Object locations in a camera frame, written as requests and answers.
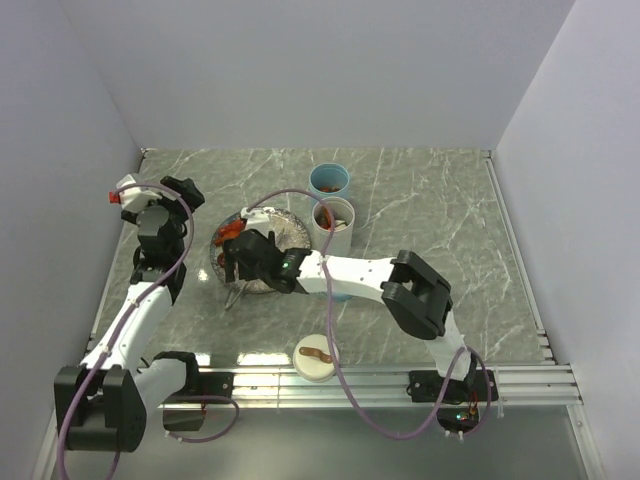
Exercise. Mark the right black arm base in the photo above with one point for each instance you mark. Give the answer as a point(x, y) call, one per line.
point(460, 410)

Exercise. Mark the aluminium rail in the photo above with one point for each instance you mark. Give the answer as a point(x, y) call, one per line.
point(542, 336)
point(350, 387)

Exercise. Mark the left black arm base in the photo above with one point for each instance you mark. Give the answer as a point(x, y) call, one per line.
point(208, 403)

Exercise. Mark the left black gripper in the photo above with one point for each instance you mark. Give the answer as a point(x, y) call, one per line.
point(186, 189)

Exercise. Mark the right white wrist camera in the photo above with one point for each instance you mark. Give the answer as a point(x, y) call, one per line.
point(256, 219)

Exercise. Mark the speckled grey plate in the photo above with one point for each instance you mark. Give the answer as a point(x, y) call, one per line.
point(290, 232)

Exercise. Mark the blue cylindrical container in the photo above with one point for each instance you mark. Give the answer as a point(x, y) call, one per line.
point(330, 179)

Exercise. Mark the white lid brown handle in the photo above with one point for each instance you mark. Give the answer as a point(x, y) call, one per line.
point(312, 358)

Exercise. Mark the white cylindrical container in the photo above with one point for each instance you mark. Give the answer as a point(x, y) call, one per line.
point(322, 234)

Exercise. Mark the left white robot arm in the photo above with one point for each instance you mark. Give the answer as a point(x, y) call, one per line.
point(123, 344)

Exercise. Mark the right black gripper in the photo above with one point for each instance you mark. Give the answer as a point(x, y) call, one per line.
point(229, 260)

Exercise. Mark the metal serving tongs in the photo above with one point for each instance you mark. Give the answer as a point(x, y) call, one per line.
point(236, 293)

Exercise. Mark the aluminium right side rail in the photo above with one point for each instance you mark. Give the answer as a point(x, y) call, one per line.
point(542, 336)

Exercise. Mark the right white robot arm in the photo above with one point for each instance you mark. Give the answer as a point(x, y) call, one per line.
point(416, 295)

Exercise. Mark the aluminium front rail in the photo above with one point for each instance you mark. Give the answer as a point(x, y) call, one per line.
point(350, 387)

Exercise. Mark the white square toast toy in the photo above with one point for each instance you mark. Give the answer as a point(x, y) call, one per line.
point(340, 225)

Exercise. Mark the red sausage toy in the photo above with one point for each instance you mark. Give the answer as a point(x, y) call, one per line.
point(229, 231)

